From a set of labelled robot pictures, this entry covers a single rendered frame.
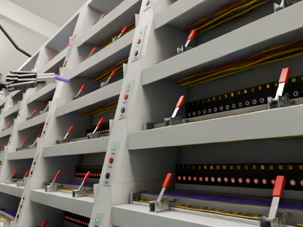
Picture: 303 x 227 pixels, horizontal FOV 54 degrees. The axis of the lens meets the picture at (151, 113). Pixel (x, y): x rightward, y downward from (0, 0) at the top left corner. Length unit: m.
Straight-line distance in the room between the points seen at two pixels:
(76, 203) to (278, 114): 0.68
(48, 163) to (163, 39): 0.81
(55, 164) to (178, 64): 0.89
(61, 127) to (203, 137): 0.99
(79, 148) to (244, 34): 0.70
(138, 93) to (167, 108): 0.11
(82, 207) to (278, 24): 0.71
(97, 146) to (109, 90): 0.20
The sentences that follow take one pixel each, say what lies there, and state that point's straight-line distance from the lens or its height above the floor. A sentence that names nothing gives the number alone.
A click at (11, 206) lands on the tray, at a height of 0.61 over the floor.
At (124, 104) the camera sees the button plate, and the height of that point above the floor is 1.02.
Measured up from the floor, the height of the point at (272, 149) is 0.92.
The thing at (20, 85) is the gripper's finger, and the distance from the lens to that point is 1.24.
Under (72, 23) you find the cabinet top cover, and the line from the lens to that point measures 1.95.
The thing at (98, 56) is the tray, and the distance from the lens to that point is 1.26.
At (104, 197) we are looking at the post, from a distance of 0.83.
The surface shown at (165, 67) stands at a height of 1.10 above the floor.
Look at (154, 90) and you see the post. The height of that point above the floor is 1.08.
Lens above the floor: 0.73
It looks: 18 degrees up
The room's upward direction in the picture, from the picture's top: 11 degrees clockwise
